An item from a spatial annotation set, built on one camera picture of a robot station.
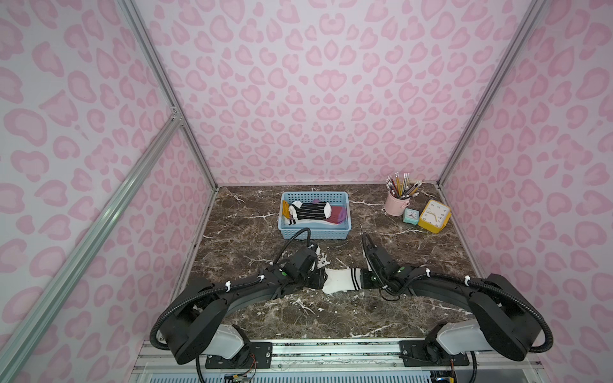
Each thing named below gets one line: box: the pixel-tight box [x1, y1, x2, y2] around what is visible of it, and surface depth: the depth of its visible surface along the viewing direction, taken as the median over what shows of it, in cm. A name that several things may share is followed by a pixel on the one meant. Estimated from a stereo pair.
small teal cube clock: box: [402, 207, 420, 226], surface depth 106 cm
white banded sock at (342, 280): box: [321, 268, 363, 295], surface depth 90 cm
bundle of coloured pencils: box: [385, 171, 423, 199], surface depth 106 cm
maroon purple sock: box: [324, 205, 348, 225], surface depth 105 cm
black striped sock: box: [288, 200, 332, 221], surface depth 106 cm
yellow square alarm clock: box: [418, 199, 453, 234], surface depth 106 cm
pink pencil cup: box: [384, 192, 412, 217], surface depth 106 cm
